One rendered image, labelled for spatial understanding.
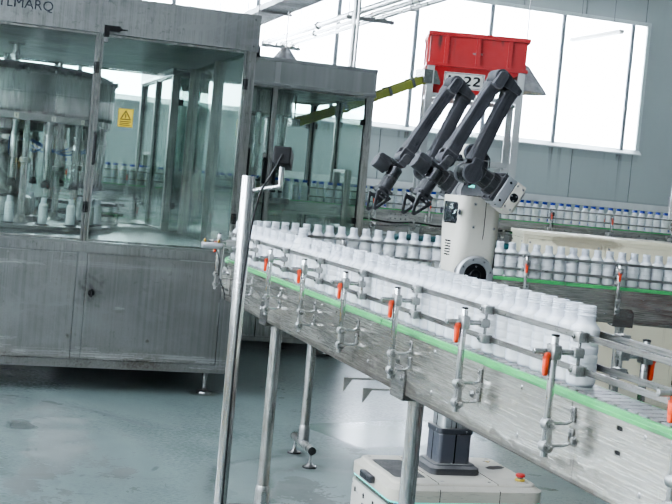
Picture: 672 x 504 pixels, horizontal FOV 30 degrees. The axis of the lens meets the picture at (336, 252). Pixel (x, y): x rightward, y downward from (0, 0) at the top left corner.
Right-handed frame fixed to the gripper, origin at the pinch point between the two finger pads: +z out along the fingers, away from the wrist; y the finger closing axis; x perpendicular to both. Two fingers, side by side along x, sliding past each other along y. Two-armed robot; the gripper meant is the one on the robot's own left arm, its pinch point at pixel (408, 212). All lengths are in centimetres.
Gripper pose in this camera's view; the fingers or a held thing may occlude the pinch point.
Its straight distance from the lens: 471.5
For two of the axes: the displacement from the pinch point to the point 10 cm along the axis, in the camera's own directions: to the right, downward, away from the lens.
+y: 3.5, 0.7, -9.4
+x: 7.5, 5.8, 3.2
